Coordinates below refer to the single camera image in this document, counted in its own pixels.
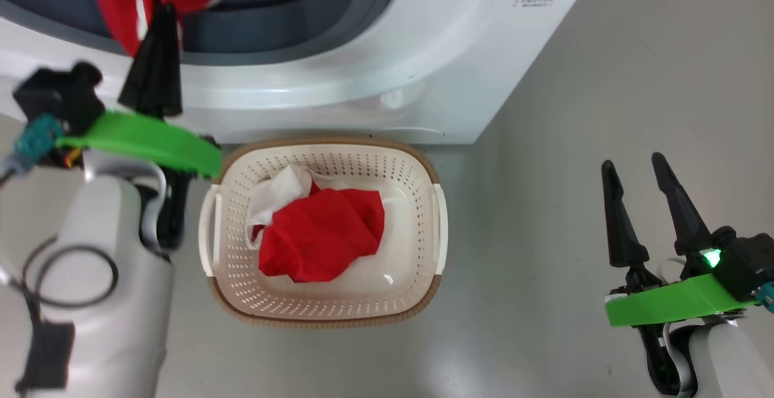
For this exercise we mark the white front-load washing machine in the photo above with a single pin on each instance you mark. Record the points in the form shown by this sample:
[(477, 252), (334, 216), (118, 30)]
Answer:
[(363, 53)]

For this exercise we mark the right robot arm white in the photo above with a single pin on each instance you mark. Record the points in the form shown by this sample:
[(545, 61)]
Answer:
[(731, 362)]

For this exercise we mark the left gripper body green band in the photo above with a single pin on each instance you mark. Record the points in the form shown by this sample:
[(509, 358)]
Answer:
[(151, 138)]

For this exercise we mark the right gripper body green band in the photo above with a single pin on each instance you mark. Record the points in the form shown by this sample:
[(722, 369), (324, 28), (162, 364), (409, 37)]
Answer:
[(677, 301)]

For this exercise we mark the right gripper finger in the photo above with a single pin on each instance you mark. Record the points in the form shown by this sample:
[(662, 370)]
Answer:
[(623, 234), (686, 222)]

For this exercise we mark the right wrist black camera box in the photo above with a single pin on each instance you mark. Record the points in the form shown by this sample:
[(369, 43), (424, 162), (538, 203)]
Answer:
[(756, 265)]

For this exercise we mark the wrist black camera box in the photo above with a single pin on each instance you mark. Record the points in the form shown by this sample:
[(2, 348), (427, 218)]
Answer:
[(756, 265), (54, 98)]

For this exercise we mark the plain red garment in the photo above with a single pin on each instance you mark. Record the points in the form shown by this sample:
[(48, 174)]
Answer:
[(320, 234)]

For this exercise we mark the cream perforated laundry basket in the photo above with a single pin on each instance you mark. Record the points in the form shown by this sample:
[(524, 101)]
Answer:
[(338, 162)]

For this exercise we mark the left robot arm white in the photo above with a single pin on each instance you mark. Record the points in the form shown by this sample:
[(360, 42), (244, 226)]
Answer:
[(103, 337)]

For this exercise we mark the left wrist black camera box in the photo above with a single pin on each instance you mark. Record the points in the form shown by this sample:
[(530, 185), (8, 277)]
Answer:
[(54, 98)]

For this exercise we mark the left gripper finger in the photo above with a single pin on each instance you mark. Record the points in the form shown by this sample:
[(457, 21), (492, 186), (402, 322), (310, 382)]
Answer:
[(138, 89), (168, 77)]

